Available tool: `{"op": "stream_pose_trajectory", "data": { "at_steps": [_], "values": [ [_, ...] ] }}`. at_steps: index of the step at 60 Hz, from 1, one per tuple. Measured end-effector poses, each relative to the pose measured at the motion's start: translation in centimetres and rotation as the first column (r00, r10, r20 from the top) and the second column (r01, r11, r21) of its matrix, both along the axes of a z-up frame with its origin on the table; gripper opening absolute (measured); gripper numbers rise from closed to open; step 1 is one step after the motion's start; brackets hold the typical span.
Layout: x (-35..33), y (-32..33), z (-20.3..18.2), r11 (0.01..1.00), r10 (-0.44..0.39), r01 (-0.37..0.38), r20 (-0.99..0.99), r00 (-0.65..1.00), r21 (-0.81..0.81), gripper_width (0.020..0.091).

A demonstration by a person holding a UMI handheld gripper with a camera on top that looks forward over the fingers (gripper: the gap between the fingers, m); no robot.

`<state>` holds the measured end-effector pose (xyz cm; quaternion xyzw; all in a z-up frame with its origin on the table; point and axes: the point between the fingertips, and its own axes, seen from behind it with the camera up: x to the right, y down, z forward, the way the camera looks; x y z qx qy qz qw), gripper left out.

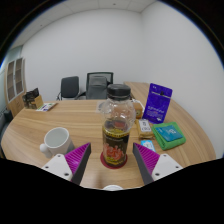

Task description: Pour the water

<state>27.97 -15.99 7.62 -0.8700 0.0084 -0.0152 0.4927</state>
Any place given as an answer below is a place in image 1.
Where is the small white round disc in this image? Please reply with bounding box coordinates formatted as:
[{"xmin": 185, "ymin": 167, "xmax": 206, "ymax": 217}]
[{"xmin": 102, "ymin": 184, "xmax": 124, "ymax": 192}]

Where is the folded green cloth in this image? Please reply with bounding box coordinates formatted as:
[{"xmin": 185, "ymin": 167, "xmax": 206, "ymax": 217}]
[{"xmin": 151, "ymin": 121, "xmax": 187, "ymax": 151}]

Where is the dark brown box holder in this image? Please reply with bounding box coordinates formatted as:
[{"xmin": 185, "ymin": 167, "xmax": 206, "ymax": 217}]
[{"xmin": 22, "ymin": 87, "xmax": 45, "ymax": 110}]

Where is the grey mesh-back office chair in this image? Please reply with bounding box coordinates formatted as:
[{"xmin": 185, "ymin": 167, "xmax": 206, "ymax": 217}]
[{"xmin": 75, "ymin": 71, "xmax": 115, "ymax": 100}]

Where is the black office chair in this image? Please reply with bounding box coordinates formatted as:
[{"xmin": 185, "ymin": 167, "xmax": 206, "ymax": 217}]
[{"xmin": 56, "ymin": 75, "xmax": 81, "ymax": 101}]

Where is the white and grey mug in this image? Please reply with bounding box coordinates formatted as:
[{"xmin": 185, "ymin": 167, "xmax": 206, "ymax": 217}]
[{"xmin": 39, "ymin": 126, "xmax": 76, "ymax": 159}]

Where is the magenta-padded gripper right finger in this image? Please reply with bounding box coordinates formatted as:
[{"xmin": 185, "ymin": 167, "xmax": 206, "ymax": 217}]
[{"xmin": 132, "ymin": 142, "xmax": 184, "ymax": 186}]

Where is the small light blue box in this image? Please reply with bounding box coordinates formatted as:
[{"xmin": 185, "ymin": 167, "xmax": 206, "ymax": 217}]
[{"xmin": 140, "ymin": 139, "xmax": 157, "ymax": 153}]

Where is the wooden cabinet with glass doors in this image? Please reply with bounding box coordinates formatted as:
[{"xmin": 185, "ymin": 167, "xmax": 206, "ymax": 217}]
[{"xmin": 3, "ymin": 57, "xmax": 28, "ymax": 118}]

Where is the teal flat box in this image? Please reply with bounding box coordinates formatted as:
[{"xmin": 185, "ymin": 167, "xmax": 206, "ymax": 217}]
[{"xmin": 154, "ymin": 125, "xmax": 184, "ymax": 143}]

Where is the purple standing package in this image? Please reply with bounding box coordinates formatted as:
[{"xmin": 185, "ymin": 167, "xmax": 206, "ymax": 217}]
[{"xmin": 142, "ymin": 82, "xmax": 174, "ymax": 125}]

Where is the clear drink bottle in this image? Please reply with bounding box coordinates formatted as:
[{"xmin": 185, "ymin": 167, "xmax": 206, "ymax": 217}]
[{"xmin": 96, "ymin": 83, "xmax": 137, "ymax": 168}]

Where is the small tan box, white label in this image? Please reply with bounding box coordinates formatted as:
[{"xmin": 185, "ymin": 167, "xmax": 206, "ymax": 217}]
[{"xmin": 135, "ymin": 118, "xmax": 155, "ymax": 140}]

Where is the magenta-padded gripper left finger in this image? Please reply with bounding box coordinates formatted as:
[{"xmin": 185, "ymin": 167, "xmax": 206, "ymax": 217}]
[{"xmin": 40, "ymin": 142, "xmax": 92, "ymax": 186}]

